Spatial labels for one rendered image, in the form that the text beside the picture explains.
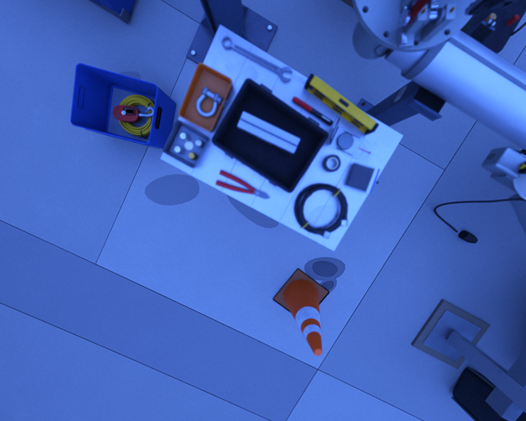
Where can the grey round tin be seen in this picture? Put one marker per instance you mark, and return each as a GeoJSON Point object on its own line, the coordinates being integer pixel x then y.
{"type": "Point", "coordinates": [345, 141]}

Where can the dark blue stand with foot plate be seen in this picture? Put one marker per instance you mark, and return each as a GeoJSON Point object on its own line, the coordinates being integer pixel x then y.
{"type": "Point", "coordinates": [245, 22]}

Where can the grey square foot plate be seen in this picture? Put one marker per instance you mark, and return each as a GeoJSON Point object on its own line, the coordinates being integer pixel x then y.
{"type": "Point", "coordinates": [427, 339]}

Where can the grey head plate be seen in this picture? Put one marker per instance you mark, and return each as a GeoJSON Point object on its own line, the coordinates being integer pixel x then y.
{"type": "Point", "coordinates": [424, 26]}

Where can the red cam lever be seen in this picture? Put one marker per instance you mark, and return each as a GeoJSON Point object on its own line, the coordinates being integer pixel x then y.
{"type": "Point", "coordinates": [416, 8]}

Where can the black open case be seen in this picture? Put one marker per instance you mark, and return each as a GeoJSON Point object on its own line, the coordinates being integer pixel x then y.
{"type": "Point", "coordinates": [232, 140]}

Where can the black tape roll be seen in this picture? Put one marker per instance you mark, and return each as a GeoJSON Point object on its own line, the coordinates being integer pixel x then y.
{"type": "Point", "coordinates": [326, 163]}

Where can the white bar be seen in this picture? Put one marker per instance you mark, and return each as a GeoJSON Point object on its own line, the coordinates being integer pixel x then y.
{"type": "Point", "coordinates": [267, 131]}

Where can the orange traffic cone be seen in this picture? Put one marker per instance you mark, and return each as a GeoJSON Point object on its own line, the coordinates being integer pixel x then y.
{"type": "Point", "coordinates": [304, 302]}

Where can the grey parts tray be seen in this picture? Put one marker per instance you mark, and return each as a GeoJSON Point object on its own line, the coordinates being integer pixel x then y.
{"type": "Point", "coordinates": [175, 160]}

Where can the grey square pad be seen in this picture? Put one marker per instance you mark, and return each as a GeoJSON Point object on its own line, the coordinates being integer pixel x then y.
{"type": "Point", "coordinates": [359, 176]}

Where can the thin grey scriber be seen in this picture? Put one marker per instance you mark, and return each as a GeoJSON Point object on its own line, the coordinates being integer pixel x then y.
{"type": "Point", "coordinates": [334, 131]}

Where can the red and black marker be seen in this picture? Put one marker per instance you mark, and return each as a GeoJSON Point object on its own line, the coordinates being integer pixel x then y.
{"type": "Point", "coordinates": [311, 109]}

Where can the blue pen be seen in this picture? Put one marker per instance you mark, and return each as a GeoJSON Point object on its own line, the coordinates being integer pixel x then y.
{"type": "Point", "coordinates": [375, 180]}

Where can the small pink pin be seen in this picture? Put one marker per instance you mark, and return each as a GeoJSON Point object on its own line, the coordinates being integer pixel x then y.
{"type": "Point", "coordinates": [365, 150]}

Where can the grey shackle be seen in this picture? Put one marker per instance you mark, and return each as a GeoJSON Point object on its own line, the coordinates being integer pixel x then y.
{"type": "Point", "coordinates": [208, 103]}

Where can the white table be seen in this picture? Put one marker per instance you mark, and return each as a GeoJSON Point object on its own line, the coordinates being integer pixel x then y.
{"type": "Point", "coordinates": [376, 144]}

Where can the yellow spirit level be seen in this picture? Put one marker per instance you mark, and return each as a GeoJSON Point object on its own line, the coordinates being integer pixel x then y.
{"type": "Point", "coordinates": [341, 103]}

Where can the orange tray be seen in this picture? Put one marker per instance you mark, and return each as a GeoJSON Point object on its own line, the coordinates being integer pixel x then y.
{"type": "Point", "coordinates": [201, 74]}

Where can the grey open-end spanner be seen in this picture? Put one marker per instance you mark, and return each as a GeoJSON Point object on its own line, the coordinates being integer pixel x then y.
{"type": "Point", "coordinates": [256, 59]}

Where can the red reel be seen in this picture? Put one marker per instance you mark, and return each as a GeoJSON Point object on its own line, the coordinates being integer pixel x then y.
{"type": "Point", "coordinates": [126, 113]}

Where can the blue plastic crate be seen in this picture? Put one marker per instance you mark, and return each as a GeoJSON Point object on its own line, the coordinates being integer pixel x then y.
{"type": "Point", "coordinates": [92, 98]}

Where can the grey box with yellow mark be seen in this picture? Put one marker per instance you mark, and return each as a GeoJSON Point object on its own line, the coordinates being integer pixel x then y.
{"type": "Point", "coordinates": [503, 164]}

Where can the blue box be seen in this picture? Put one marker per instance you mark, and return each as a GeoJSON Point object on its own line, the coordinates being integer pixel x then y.
{"type": "Point", "coordinates": [114, 8]}

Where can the grey outrigger beam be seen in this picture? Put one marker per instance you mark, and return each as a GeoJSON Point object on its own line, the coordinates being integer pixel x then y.
{"type": "Point", "coordinates": [486, 359]}

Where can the black block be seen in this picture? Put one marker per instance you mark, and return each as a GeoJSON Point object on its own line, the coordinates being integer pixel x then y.
{"type": "Point", "coordinates": [468, 390]}

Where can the dark control box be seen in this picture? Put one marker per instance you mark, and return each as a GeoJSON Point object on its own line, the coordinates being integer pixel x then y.
{"type": "Point", "coordinates": [481, 30]}

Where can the dark blue steel frame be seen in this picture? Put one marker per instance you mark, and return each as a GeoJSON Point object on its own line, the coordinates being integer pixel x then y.
{"type": "Point", "coordinates": [403, 105]}

